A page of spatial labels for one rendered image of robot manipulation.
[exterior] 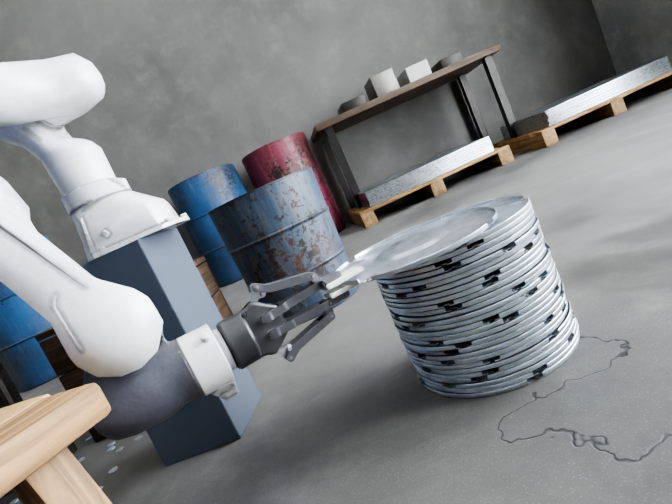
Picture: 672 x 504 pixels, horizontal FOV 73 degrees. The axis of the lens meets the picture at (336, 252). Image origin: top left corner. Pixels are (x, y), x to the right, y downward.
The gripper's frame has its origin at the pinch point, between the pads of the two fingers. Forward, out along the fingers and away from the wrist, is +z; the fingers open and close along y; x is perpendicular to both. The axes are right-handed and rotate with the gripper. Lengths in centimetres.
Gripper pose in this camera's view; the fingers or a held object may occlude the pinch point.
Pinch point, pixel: (343, 282)
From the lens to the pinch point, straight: 71.7
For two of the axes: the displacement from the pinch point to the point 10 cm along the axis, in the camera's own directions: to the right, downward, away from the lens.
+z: 8.3, -4.3, 3.6
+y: -4.1, -9.0, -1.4
